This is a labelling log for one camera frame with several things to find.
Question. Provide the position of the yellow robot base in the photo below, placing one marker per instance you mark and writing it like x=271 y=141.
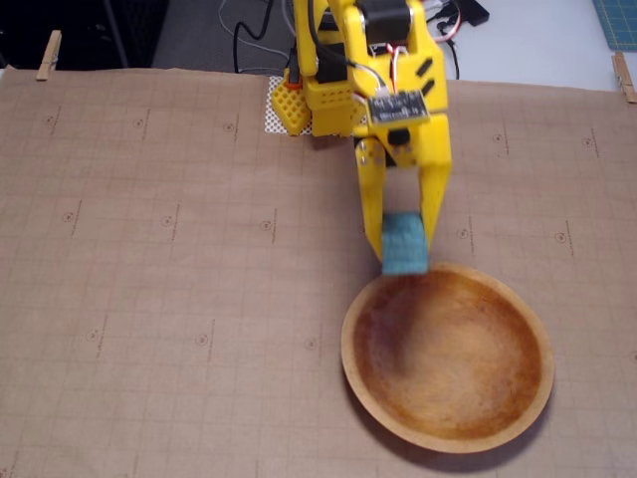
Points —
x=328 y=107

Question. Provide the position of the small camera circuit board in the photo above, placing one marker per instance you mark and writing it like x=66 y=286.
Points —
x=398 y=107

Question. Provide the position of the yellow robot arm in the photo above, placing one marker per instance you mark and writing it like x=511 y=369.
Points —
x=304 y=40

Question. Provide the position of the white perforated mat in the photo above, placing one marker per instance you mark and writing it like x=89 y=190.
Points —
x=271 y=124

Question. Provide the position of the green cutting mat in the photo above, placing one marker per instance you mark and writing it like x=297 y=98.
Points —
x=619 y=22

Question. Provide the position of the black power adapter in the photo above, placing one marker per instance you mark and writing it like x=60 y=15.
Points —
x=470 y=12

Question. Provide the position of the gridded gift wrap paper sheet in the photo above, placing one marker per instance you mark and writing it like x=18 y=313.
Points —
x=149 y=274

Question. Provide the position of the round wooden bowl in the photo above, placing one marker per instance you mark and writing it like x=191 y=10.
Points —
x=448 y=358

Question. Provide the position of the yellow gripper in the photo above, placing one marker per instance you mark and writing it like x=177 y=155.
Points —
x=432 y=149

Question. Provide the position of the blue block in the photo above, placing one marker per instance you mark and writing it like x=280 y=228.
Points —
x=405 y=244

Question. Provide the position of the wooden clothespin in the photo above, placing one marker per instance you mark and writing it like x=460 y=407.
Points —
x=48 y=57
x=624 y=79

